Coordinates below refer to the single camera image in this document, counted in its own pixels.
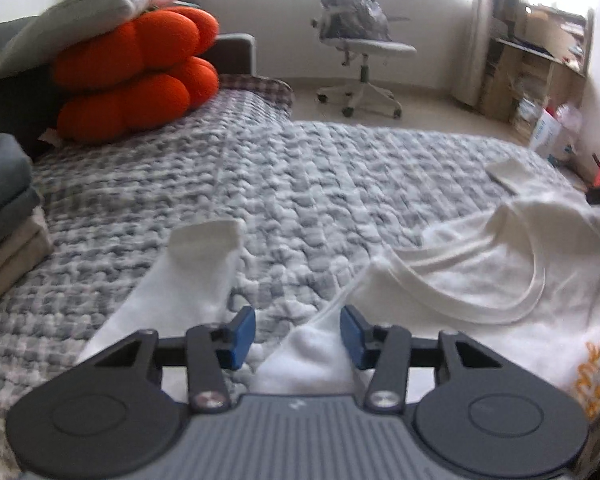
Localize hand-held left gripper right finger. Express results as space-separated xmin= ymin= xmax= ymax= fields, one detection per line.
xmin=340 ymin=304 xmax=496 ymax=414

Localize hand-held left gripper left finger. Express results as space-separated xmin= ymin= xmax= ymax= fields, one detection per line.
xmin=97 ymin=305 xmax=257 ymax=414

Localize white bear print shirt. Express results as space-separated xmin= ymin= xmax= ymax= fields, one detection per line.
xmin=77 ymin=157 xmax=600 ymax=426

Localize folded beige clothes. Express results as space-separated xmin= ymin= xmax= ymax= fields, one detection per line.
xmin=0 ymin=207 xmax=55 ymax=316

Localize folded grey clothes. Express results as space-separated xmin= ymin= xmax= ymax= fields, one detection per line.
xmin=0 ymin=132 xmax=43 ymax=263

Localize white cardboard box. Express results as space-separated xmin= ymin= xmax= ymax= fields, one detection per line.
xmin=529 ymin=109 xmax=578 ymax=166

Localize wooden shelf with boxes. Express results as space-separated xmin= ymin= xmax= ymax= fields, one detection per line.
xmin=480 ymin=2 xmax=596 ymax=136

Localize grey checked quilted blanket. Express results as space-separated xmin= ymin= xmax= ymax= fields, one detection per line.
xmin=0 ymin=74 xmax=600 ymax=480

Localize grey curtain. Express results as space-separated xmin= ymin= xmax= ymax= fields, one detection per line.
xmin=450 ymin=0 xmax=508 ymax=109

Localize white office chair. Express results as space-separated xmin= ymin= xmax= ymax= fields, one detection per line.
xmin=307 ymin=0 xmax=418 ymax=120

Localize orange pumpkin cushion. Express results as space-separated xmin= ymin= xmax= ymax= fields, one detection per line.
xmin=51 ymin=5 xmax=221 ymax=145

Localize grey backpack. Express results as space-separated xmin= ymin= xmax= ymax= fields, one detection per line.
xmin=325 ymin=0 xmax=393 ymax=41

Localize grey sofa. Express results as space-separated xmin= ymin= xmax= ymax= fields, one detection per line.
xmin=0 ymin=16 xmax=257 ymax=161

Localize white pillow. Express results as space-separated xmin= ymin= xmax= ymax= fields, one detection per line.
xmin=0 ymin=0 xmax=188 ymax=82

